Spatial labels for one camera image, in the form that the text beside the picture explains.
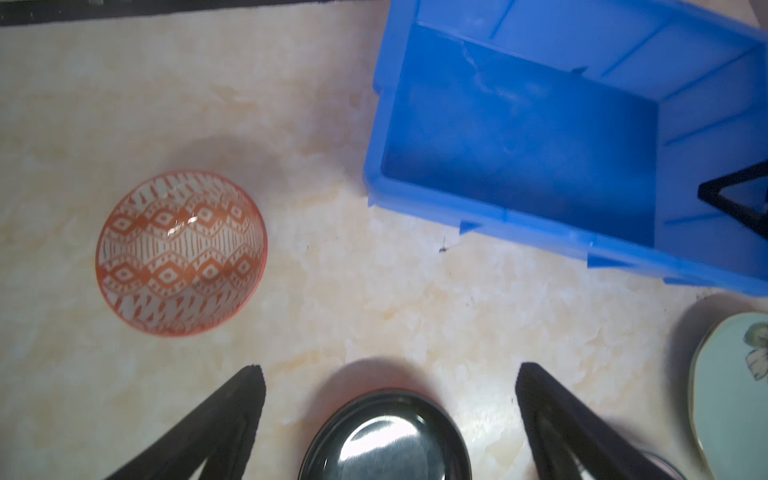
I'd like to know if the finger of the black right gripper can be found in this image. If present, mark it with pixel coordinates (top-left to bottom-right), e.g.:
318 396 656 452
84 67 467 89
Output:
697 160 768 239

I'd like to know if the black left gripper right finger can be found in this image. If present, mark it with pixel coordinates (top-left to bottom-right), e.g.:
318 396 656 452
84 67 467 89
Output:
515 362 671 479

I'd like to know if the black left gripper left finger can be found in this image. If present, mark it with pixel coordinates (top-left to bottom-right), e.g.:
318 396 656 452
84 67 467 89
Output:
110 365 266 479

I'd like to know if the light green flower plate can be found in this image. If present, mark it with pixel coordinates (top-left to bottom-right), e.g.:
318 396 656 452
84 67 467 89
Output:
688 312 767 479

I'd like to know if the black plate orange underside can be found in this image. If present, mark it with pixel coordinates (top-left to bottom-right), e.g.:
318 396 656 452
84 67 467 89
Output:
297 389 472 480

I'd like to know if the blue plastic bin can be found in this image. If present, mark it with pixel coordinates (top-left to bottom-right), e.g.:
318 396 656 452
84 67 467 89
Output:
364 1 767 296

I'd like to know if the red patterned bowl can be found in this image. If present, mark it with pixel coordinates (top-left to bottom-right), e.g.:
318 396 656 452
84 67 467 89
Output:
95 170 268 337

